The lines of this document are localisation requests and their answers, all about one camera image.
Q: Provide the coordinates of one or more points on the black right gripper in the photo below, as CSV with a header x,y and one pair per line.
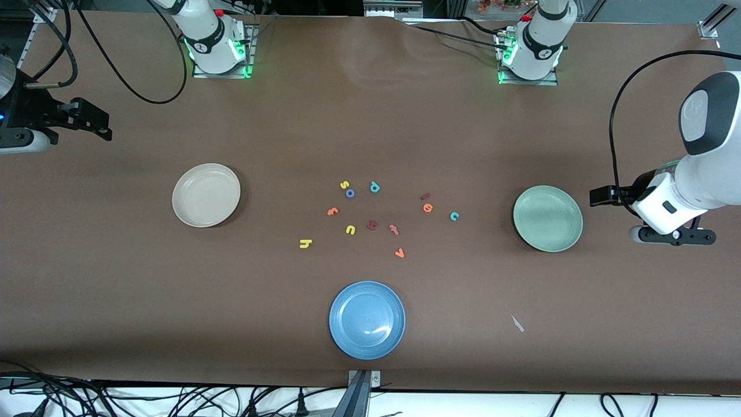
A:
x,y
36,110

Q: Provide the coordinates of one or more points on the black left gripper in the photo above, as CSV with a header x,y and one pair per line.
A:
x,y
629,191

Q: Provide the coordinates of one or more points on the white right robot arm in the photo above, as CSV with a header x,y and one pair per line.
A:
x,y
211,35

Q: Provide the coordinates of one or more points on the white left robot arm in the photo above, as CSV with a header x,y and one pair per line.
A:
x,y
706,179

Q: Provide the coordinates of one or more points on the green round plate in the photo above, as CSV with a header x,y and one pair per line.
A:
x,y
547,219

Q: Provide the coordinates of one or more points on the beige round plate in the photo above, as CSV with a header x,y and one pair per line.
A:
x,y
205,195

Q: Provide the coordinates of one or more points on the small white paper scrap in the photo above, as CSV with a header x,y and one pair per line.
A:
x,y
517,323

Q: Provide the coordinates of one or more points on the table cover sheet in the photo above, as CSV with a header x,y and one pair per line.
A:
x,y
116,289

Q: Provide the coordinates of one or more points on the orange flower decoration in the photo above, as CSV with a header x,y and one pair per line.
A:
x,y
498,4

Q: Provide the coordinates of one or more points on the blue round plate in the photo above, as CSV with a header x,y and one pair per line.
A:
x,y
367,320

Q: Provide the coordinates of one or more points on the grey power strip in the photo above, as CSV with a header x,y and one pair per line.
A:
x,y
393,8

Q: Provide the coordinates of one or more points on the black power plug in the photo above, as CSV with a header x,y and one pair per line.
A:
x,y
301,405
252,408

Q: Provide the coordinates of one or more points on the aluminium table edge rail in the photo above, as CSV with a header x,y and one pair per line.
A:
x,y
27,51

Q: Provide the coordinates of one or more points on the metal table corner bracket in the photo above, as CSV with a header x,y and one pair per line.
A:
x,y
709,32
46,16

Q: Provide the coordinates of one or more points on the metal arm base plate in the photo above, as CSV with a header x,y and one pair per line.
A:
x,y
220,76
521,83

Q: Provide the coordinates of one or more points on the aluminium frame extrusion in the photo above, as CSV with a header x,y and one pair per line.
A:
x,y
723,11

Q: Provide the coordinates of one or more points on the aluminium frame post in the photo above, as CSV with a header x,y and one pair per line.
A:
x,y
456,7

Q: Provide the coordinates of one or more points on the metal clamp bracket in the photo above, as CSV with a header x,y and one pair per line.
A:
x,y
375,379

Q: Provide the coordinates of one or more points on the grey camera mount pole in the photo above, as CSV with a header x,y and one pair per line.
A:
x,y
354,402

